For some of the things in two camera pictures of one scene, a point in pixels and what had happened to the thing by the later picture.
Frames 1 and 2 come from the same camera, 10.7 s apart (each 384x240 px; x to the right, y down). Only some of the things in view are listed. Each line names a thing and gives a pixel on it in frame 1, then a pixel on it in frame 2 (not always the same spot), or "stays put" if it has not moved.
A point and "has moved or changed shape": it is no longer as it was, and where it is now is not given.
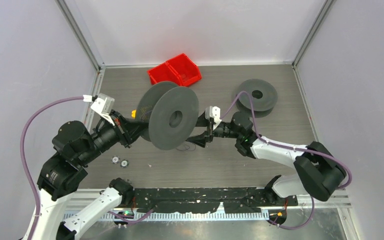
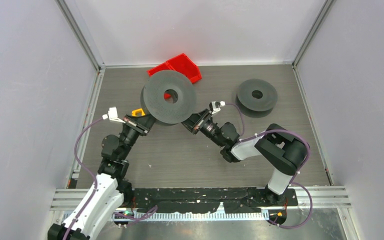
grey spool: x=263 y=95 stays put
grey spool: x=172 y=111 has moved or changed shape
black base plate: x=235 y=200 stays put
